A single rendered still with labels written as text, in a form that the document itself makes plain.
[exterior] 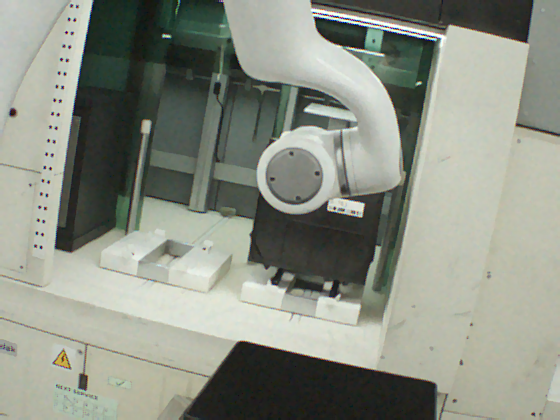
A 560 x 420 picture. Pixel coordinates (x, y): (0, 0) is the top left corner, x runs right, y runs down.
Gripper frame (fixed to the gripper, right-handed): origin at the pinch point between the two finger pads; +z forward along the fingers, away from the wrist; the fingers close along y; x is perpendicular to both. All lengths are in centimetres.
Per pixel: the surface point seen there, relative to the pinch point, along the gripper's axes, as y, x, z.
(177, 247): -28, -30, 41
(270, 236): -7.5, -19.5, 23.2
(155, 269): -26.7, -29.7, 22.1
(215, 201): -31, -30, 93
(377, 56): 4, 15, 52
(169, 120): -47, -11, 93
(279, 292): -4.0, -28.8, 22.2
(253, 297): -8.3, -30.6, 21.9
